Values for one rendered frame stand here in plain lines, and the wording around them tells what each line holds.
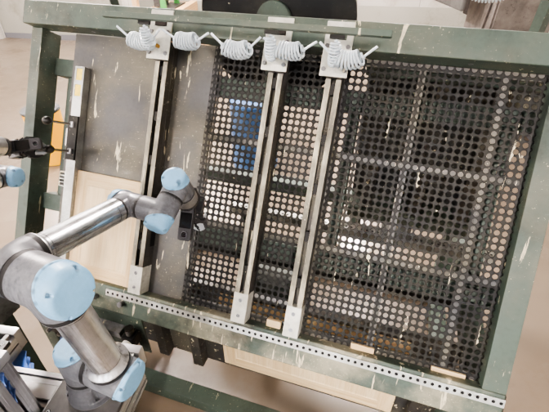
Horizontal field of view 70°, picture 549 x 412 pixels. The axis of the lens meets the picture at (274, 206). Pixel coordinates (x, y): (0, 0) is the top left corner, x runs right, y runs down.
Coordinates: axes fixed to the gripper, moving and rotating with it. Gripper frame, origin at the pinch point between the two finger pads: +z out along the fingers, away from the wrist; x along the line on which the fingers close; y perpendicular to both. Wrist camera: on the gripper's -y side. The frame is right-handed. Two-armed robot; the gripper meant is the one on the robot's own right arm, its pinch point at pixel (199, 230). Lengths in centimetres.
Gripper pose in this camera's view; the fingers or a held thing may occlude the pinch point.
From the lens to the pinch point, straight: 148.7
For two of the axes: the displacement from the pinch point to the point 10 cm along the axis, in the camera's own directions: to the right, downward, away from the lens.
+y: 1.4, -8.9, 4.4
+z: 0.7, 4.5, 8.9
